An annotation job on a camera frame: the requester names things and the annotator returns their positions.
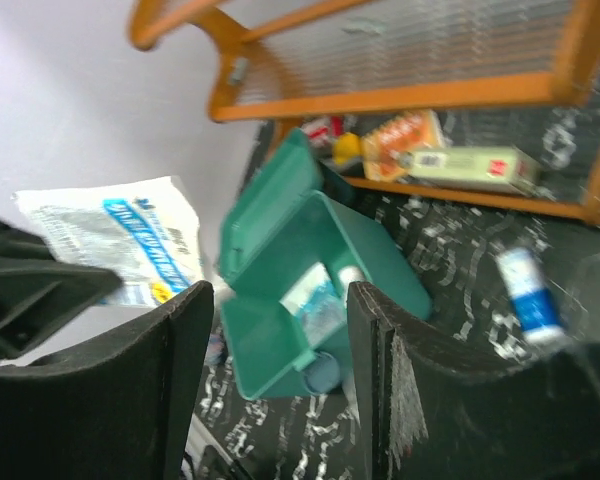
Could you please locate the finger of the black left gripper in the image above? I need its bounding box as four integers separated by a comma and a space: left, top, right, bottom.
0, 220, 122, 361

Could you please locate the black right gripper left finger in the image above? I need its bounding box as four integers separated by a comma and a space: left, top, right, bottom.
0, 281, 214, 479

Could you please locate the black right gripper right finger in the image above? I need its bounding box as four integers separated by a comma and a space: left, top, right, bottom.
347, 282, 600, 479

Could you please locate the white blue-label packet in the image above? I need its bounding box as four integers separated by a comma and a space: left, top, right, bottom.
14, 176, 205, 308

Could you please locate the green plastic medicine box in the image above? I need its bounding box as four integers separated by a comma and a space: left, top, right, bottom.
218, 130, 432, 400

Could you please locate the white bottle green label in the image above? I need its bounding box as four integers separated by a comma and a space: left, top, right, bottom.
338, 265, 366, 292

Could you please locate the blue white cotton bag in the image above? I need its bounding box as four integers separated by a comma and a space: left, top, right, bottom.
280, 262, 346, 348

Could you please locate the orange medicine box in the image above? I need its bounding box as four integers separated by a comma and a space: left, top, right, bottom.
361, 110, 445, 182

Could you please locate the red white medicine box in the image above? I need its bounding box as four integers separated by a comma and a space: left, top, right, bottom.
300, 115, 346, 148

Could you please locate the blue white wrapped roll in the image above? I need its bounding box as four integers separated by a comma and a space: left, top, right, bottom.
496, 247, 565, 345

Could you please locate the pale green long box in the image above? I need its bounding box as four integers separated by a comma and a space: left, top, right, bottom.
409, 146, 541, 196

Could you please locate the yellow grey small object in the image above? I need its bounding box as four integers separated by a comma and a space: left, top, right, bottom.
332, 132, 362, 165

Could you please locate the orange wooden shelf rack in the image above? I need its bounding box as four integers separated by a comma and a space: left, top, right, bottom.
127, 0, 600, 226

